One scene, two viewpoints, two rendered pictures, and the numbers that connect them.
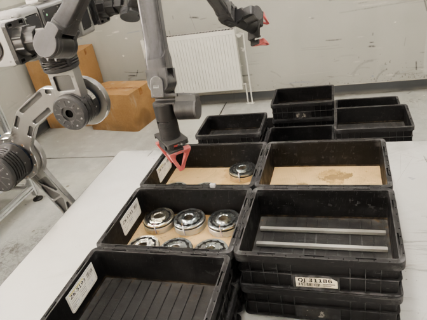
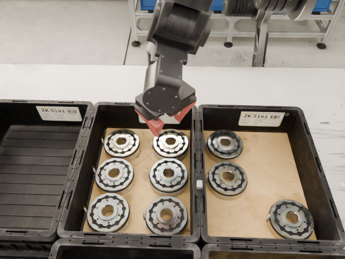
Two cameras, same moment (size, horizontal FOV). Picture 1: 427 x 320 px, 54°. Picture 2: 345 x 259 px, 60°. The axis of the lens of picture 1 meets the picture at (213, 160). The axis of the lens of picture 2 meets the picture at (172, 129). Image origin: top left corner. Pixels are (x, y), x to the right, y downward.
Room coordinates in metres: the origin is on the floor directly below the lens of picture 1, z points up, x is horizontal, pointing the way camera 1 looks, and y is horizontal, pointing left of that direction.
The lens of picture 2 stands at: (0.95, -0.29, 1.54)
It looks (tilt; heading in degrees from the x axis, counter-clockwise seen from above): 50 degrees down; 71
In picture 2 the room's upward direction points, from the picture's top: straight up
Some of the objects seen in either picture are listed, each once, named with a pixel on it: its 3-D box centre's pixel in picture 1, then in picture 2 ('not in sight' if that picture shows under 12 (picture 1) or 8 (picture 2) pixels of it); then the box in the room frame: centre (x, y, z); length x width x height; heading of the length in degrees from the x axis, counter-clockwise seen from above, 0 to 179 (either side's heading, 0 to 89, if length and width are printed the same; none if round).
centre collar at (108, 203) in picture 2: (210, 249); (108, 210); (0.91, 0.06, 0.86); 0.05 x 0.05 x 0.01
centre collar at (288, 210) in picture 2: (242, 167); (292, 218); (1.32, -0.10, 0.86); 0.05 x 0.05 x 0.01
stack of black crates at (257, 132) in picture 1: (236, 155); not in sight; (2.33, -0.15, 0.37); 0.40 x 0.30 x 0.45; 70
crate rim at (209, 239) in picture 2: (206, 166); (259, 165); (1.29, 0.03, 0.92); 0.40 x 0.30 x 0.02; 69
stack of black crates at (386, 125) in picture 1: (371, 152); not in sight; (2.06, -0.91, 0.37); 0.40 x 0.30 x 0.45; 70
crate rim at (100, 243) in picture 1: (178, 218); (138, 161); (1.01, 0.14, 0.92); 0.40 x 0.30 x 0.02; 69
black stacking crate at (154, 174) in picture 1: (208, 178); (254, 176); (1.29, 0.03, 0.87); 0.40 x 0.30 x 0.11; 69
